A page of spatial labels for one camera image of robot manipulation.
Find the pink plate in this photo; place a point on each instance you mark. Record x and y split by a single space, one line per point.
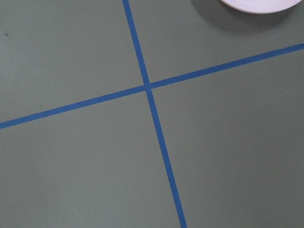
261 6

